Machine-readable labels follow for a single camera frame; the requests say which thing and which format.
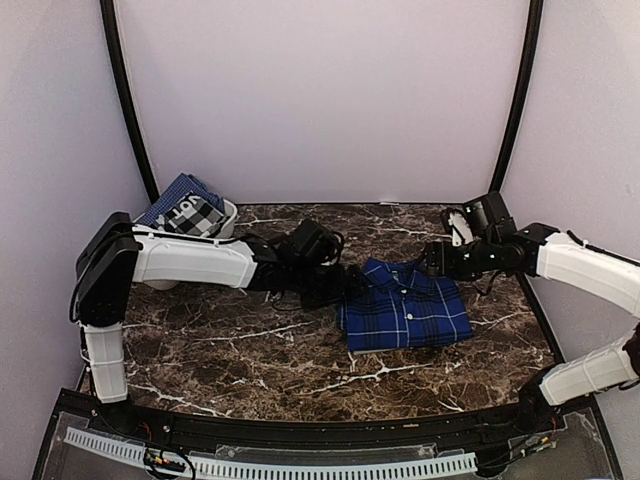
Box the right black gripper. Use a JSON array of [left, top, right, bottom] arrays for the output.
[[414, 236, 499, 282]]

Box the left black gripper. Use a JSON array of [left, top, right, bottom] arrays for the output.
[[288, 262, 368, 311]]

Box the blue plaid long sleeve shirt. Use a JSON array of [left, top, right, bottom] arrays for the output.
[[336, 258, 472, 352]]

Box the grey polo shirt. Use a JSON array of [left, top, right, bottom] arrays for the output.
[[335, 307, 376, 355]]

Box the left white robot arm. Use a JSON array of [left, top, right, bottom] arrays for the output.
[[68, 212, 364, 436]]

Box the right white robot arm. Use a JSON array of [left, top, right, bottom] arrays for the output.
[[418, 223, 639, 434]]

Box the grey plastic laundry basket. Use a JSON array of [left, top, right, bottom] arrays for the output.
[[133, 195, 254, 290]]

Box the black white checked shirt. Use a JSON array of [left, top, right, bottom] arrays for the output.
[[152, 194, 226, 238]]

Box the small blue checked shirt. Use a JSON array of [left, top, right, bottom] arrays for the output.
[[135, 173, 225, 226]]

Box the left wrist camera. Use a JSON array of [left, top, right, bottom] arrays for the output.
[[276, 219, 344, 268]]

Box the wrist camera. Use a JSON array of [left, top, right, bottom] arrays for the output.
[[440, 191, 517, 247], [276, 219, 344, 268]]

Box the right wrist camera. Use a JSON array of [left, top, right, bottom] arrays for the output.
[[440, 191, 517, 247]]

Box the white slotted cable duct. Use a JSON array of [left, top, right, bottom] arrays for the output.
[[63, 427, 478, 479]]

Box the right black frame post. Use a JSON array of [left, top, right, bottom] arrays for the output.
[[488, 0, 544, 193]]

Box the black frame post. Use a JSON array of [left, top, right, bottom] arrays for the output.
[[99, 0, 160, 203], [488, 0, 544, 193]]

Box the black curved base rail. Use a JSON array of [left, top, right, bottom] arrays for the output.
[[33, 389, 623, 479]]

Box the left black frame post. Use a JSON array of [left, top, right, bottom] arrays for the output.
[[99, 0, 160, 203]]

